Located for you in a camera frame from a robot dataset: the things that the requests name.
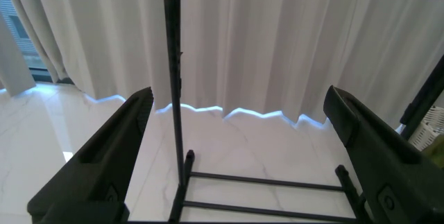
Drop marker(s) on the black clothes rack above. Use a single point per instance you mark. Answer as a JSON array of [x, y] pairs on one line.
[[175, 78]]

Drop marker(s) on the white curtain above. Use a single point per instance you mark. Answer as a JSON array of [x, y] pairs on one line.
[[260, 43], [12, 64]]

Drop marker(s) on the window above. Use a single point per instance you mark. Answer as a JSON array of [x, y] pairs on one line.
[[21, 33]]

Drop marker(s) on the white laundry basket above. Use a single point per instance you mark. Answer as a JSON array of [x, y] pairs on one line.
[[431, 127]]

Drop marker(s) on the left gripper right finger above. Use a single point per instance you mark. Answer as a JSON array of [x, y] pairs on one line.
[[388, 168]]

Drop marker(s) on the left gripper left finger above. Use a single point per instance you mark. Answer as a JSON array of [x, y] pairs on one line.
[[100, 168]]

